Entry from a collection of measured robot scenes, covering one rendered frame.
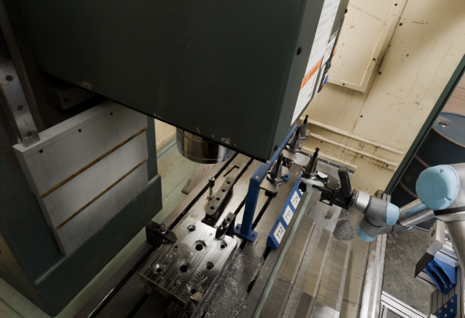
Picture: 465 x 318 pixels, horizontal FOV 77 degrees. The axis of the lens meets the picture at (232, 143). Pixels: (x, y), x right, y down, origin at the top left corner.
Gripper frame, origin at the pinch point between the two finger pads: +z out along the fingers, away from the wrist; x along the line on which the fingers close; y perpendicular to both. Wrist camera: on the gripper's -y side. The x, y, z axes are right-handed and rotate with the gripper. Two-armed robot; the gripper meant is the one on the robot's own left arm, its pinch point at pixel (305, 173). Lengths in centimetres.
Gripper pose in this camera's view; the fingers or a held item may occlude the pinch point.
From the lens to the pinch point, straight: 120.6
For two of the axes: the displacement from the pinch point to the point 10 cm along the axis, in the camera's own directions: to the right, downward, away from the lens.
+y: -1.3, 8.0, 5.9
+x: 4.6, -4.7, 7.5
